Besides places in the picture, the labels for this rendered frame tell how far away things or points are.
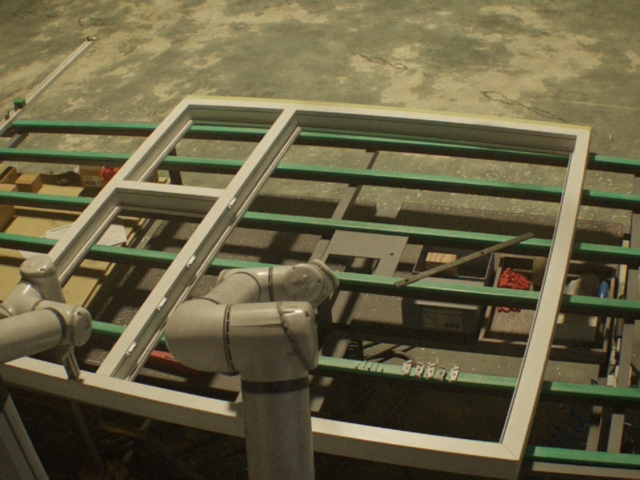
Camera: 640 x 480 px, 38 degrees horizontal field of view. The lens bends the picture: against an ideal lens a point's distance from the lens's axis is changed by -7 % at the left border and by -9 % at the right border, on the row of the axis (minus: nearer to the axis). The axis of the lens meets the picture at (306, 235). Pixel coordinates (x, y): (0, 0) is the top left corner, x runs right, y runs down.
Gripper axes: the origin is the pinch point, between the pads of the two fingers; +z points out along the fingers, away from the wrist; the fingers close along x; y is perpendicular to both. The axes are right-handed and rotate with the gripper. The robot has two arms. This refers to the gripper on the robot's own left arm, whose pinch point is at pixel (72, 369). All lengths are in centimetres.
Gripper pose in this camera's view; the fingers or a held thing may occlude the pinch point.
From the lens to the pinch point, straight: 246.3
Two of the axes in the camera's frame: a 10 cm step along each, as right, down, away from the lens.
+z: 1.1, 8.1, 5.7
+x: -3.3, 5.7, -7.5
